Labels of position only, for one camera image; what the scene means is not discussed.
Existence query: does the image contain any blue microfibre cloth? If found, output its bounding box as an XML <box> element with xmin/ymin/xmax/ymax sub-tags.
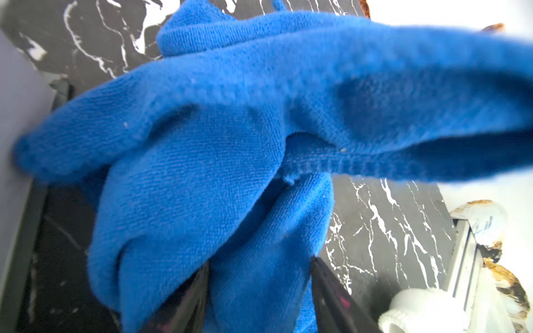
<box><xmin>15</xmin><ymin>1</ymin><xmax>532</xmax><ymax>332</ymax></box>

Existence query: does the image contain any grey Twins story book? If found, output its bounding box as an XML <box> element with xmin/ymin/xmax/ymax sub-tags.
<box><xmin>0</xmin><ymin>31</ymin><xmax>72</xmax><ymax>333</ymax></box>

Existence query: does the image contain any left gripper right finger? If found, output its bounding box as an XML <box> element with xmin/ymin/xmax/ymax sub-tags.
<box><xmin>311</xmin><ymin>257</ymin><xmax>381</xmax><ymax>333</ymax></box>

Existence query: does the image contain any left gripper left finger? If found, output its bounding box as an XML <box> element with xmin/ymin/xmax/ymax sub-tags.
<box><xmin>140</xmin><ymin>263</ymin><xmax>210</xmax><ymax>333</ymax></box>

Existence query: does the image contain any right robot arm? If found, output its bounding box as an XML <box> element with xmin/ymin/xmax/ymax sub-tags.
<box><xmin>378</xmin><ymin>288</ymin><xmax>469</xmax><ymax>333</ymax></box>

